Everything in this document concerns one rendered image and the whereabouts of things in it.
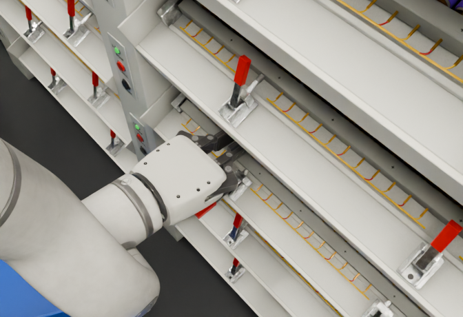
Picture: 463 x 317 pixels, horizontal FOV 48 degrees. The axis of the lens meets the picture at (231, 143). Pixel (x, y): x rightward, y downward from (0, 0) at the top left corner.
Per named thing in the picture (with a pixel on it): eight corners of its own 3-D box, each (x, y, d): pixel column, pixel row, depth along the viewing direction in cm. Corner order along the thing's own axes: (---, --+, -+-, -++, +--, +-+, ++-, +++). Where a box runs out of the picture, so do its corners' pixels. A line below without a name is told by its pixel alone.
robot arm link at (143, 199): (107, 205, 70) (125, 194, 72) (147, 250, 67) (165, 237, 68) (103, 169, 64) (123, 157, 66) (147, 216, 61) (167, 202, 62)
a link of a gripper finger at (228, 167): (211, 169, 73) (244, 147, 77) (226, 183, 72) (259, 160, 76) (213, 155, 71) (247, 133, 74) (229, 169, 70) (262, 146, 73)
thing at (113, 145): (156, 202, 126) (131, 189, 114) (27, 65, 151) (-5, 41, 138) (213, 142, 127) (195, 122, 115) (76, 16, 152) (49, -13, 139)
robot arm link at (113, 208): (154, 227, 61) (107, 171, 63) (54, 297, 54) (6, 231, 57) (148, 254, 67) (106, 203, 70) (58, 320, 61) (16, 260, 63)
